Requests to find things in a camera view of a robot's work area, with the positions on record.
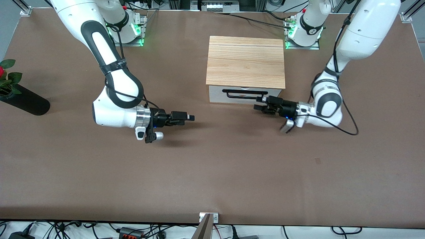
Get black looped cable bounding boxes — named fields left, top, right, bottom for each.
left=331, top=226, right=363, bottom=235

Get black power adapter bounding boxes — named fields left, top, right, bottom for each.
left=8, top=231, right=36, bottom=239

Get black orange connector block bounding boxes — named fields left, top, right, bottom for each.
left=119, top=227, right=143, bottom=239

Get grey camera pole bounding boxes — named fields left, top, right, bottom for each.
left=192, top=213, right=213, bottom=239

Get small metal bracket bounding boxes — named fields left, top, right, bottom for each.
left=199, top=212, right=219, bottom=223

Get black vase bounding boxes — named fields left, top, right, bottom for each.
left=0, top=83, right=50, bottom=116

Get black cable on table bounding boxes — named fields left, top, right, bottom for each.
left=216, top=12, right=293, bottom=29

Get white drawer with black handle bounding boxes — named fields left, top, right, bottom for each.
left=208, top=85, right=282, bottom=106

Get artificial red rose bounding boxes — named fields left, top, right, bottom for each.
left=0, top=59, right=23, bottom=97

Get light wooden drawer cabinet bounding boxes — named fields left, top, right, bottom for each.
left=206, top=36, right=286, bottom=107

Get white power strip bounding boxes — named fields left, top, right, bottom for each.
left=201, top=0, right=240, bottom=12

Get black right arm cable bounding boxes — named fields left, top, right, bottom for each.
left=105, top=23, right=160, bottom=112

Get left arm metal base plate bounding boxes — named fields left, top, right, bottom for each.
left=285, top=16, right=320, bottom=50

